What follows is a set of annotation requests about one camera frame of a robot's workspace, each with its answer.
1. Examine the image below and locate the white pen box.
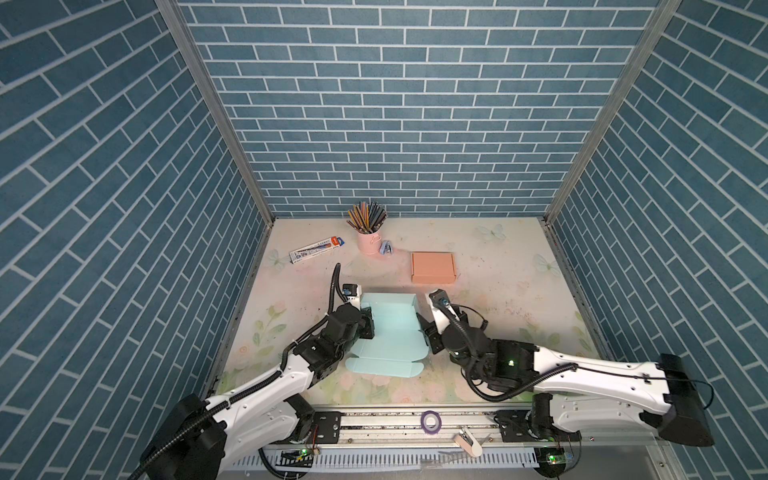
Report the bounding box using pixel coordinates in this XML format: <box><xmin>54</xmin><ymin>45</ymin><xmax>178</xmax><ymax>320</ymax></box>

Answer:
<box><xmin>289</xmin><ymin>236</ymin><xmax>345</xmax><ymax>264</ymax></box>

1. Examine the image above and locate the bundle of coloured pencils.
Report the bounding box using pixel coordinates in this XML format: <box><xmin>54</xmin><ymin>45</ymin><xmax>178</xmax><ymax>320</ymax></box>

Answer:
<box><xmin>346</xmin><ymin>201</ymin><xmax>388</xmax><ymax>234</ymax></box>

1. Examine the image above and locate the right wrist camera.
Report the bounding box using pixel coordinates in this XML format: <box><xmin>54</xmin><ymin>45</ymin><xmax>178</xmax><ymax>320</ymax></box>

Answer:
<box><xmin>428</xmin><ymin>289</ymin><xmax>456</xmax><ymax>334</ymax></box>

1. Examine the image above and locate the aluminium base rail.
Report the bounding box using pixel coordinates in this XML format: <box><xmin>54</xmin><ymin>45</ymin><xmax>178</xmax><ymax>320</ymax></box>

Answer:
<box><xmin>214</xmin><ymin>405</ymin><xmax>685</xmax><ymax>479</ymax></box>

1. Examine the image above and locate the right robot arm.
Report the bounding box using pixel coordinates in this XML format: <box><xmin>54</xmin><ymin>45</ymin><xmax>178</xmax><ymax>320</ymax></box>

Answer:
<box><xmin>418</xmin><ymin>309</ymin><xmax>715</xmax><ymax>447</ymax></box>

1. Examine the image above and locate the left black corrugated cable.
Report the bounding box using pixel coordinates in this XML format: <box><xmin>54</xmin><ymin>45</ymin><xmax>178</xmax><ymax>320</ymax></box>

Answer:
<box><xmin>125</xmin><ymin>262</ymin><xmax>349</xmax><ymax>480</ymax></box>

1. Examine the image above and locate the purple tape roll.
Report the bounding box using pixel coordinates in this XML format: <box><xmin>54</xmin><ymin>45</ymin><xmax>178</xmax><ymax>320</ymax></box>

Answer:
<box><xmin>420</xmin><ymin>410</ymin><xmax>442</xmax><ymax>435</ymax></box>

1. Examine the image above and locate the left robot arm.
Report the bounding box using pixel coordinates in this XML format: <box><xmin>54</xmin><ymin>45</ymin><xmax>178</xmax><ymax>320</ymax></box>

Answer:
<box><xmin>131</xmin><ymin>302</ymin><xmax>374</xmax><ymax>479</ymax></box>

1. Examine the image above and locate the small blue stapler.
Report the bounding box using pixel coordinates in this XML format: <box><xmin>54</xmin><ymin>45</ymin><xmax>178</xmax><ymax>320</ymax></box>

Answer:
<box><xmin>379</xmin><ymin>240</ymin><xmax>393</xmax><ymax>255</ymax></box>

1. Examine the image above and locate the white pink clip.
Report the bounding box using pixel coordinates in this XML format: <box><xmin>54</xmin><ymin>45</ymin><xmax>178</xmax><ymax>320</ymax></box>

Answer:
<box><xmin>453</xmin><ymin>429</ymin><xmax>483</xmax><ymax>458</ymax></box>

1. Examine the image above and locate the pink pencil cup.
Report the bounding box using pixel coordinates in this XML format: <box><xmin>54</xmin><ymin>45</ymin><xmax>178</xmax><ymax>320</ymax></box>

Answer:
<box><xmin>357</xmin><ymin>232</ymin><xmax>382</xmax><ymax>256</ymax></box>

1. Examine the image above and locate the orange paper box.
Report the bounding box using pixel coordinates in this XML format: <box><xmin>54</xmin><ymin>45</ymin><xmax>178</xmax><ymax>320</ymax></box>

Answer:
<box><xmin>411</xmin><ymin>251</ymin><xmax>457</xmax><ymax>284</ymax></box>

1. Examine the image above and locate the light blue paper box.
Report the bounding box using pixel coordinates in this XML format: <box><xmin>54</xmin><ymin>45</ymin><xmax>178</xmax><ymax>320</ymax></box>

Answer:
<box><xmin>345</xmin><ymin>293</ymin><xmax>430</xmax><ymax>378</ymax></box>

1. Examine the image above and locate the right black cable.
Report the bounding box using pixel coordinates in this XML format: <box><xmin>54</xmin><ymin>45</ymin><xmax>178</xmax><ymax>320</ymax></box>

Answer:
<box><xmin>443</xmin><ymin>299</ymin><xmax>716</xmax><ymax>415</ymax></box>

